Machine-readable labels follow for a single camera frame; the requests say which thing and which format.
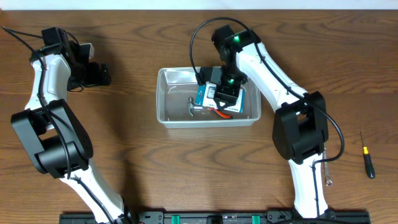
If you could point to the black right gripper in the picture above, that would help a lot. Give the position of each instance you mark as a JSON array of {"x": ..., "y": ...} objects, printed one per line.
[{"x": 226, "y": 96}]

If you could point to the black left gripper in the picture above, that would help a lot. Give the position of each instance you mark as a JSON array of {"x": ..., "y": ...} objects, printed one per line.
[{"x": 101, "y": 74}]

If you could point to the blue white screwdriver box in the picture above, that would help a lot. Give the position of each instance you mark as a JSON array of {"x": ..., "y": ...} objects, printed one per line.
[{"x": 206, "y": 96}]

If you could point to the red handled pliers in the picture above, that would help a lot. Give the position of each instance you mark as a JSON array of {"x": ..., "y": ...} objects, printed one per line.
[{"x": 222, "y": 115}]

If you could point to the small steel claw hammer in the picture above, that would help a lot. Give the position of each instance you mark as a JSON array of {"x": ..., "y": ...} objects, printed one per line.
[{"x": 192, "y": 106}]

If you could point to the clear plastic container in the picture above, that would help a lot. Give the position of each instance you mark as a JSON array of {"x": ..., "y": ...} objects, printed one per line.
[{"x": 175, "y": 86}]

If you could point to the silver combination wrench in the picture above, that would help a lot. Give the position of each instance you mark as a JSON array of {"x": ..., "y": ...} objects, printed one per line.
[{"x": 328, "y": 180}]

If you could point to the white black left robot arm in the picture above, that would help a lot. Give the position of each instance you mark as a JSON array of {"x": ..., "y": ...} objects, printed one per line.
[{"x": 53, "y": 137}]

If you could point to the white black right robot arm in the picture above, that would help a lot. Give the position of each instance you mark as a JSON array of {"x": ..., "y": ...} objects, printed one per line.
[{"x": 300, "y": 127}]

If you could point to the black yellow screwdriver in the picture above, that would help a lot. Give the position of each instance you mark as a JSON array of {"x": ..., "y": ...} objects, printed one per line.
[{"x": 369, "y": 168}]

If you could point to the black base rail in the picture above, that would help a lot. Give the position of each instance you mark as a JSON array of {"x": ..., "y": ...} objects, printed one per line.
[{"x": 268, "y": 217}]

